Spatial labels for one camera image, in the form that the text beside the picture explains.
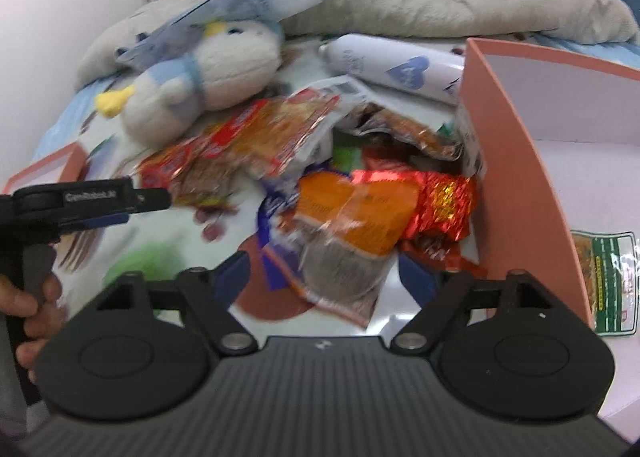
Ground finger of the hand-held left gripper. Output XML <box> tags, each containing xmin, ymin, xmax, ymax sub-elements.
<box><xmin>59</xmin><ymin>213</ymin><xmax>132</xmax><ymax>236</ymax></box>
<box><xmin>131</xmin><ymin>188</ymin><xmax>172</xmax><ymax>213</ymax></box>

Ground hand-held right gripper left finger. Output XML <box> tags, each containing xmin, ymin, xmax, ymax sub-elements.
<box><xmin>95</xmin><ymin>249</ymin><xmax>258</xmax><ymax>355</ymax></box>

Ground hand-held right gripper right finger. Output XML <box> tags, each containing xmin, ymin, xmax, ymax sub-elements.
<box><xmin>392</xmin><ymin>253</ymin><xmax>553</xmax><ymax>355</ymax></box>

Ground red clear snack packet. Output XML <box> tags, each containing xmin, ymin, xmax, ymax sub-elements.
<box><xmin>139</xmin><ymin>104</ymin><xmax>266</xmax><ymax>210</ymax></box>

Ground clear snack packet grey contents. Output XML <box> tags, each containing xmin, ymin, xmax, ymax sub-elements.
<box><xmin>299</xmin><ymin>229</ymin><xmax>398</xmax><ymax>329</ymax></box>

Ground shiny red snack packet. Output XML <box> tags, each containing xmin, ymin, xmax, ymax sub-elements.
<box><xmin>400</xmin><ymin>171</ymin><xmax>478</xmax><ymax>244</ymax></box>

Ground orange snack packet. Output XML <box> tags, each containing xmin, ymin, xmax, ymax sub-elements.
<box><xmin>294</xmin><ymin>171</ymin><xmax>422</xmax><ymax>259</ymax></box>

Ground pink cardboard box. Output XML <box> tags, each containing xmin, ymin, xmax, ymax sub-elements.
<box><xmin>456</xmin><ymin>37</ymin><xmax>640</xmax><ymax>443</ymax></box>

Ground orange-red snack packet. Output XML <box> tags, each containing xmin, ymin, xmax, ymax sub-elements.
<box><xmin>200</xmin><ymin>80</ymin><xmax>373</xmax><ymax>180</ymax></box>

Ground green snack packet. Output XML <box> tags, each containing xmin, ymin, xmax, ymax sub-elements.
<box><xmin>570</xmin><ymin>230</ymin><xmax>640</xmax><ymax>338</ymax></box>

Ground person's left hand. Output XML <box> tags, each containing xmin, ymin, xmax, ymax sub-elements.
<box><xmin>0</xmin><ymin>273</ymin><xmax>67</xmax><ymax>384</ymax></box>

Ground pink box lid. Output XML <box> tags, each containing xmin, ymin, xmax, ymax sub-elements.
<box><xmin>2</xmin><ymin>142</ymin><xmax>87</xmax><ymax>190</ymax></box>

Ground fruit printed bed sheet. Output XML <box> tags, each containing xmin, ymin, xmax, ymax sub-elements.
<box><xmin>35</xmin><ymin>32</ymin><xmax>640</xmax><ymax>338</ymax></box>

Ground white and blue penguin plush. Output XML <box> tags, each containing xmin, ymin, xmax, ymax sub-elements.
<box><xmin>95</xmin><ymin>20</ymin><xmax>287</xmax><ymax>145</ymax></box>

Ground clear snack packet white label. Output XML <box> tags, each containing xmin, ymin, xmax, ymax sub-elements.
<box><xmin>347</xmin><ymin>100</ymin><xmax>468</xmax><ymax>165</ymax></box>

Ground white bottle with blue heart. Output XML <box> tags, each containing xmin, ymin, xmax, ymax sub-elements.
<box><xmin>318</xmin><ymin>34</ymin><xmax>467</xmax><ymax>105</ymax></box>

